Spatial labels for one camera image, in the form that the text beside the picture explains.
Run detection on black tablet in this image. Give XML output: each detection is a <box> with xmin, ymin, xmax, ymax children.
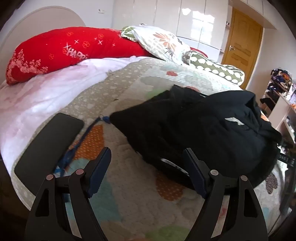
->
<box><xmin>14</xmin><ymin>113</ymin><xmax>85</xmax><ymax>193</ymax></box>

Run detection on white fleece blanket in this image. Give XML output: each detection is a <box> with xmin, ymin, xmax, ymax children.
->
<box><xmin>0</xmin><ymin>57</ymin><xmax>144</xmax><ymax>172</ymax></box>

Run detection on cluttered white shelf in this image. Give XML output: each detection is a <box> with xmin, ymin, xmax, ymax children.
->
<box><xmin>260</xmin><ymin>68</ymin><xmax>296</xmax><ymax>144</ymax></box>

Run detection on wooden door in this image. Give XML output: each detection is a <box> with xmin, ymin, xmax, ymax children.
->
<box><xmin>221</xmin><ymin>8</ymin><xmax>264</xmax><ymax>90</ymax></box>

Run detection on red embroidered pillow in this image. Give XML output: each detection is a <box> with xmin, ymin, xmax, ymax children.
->
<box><xmin>6</xmin><ymin>27</ymin><xmax>151</xmax><ymax>85</ymax></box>

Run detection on white rounded headboard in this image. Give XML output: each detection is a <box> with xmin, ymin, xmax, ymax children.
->
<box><xmin>0</xmin><ymin>6</ymin><xmax>87</xmax><ymax>81</ymax></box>

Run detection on black pants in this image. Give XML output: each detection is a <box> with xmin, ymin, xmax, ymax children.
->
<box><xmin>110</xmin><ymin>85</ymin><xmax>283</xmax><ymax>190</ymax></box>

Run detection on white floral pillow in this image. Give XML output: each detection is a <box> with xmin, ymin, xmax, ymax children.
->
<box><xmin>120</xmin><ymin>24</ymin><xmax>191</xmax><ymax>64</ymax></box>

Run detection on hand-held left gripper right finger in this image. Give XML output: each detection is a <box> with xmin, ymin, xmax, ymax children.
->
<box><xmin>182</xmin><ymin>148</ymin><xmax>269</xmax><ymax>241</ymax></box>

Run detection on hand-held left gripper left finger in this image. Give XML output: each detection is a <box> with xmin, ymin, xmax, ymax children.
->
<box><xmin>24</xmin><ymin>147</ymin><xmax>112</xmax><ymax>241</ymax></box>

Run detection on green dotted bolster pillow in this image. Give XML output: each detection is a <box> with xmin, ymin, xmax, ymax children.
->
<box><xmin>183</xmin><ymin>50</ymin><xmax>245</xmax><ymax>84</ymax></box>

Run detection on white glossy wardrobe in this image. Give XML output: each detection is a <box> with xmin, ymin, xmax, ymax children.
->
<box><xmin>112</xmin><ymin>0</ymin><xmax>229</xmax><ymax>63</ymax></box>

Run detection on blue lanyard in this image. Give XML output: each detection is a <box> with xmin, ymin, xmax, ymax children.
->
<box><xmin>53</xmin><ymin>115</ymin><xmax>112</xmax><ymax>176</ymax></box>

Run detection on pastel patterned quilt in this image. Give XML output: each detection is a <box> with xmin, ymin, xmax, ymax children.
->
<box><xmin>10</xmin><ymin>57</ymin><xmax>292</xmax><ymax>241</ymax></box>

